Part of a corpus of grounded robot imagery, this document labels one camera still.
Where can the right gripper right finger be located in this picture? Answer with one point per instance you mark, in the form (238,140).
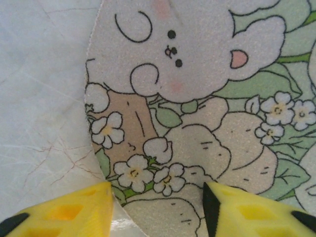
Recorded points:
(247,214)

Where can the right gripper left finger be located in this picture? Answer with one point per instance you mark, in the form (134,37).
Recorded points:
(61,212)

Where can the bunny flower print coaster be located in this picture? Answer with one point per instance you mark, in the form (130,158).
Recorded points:
(197,74)

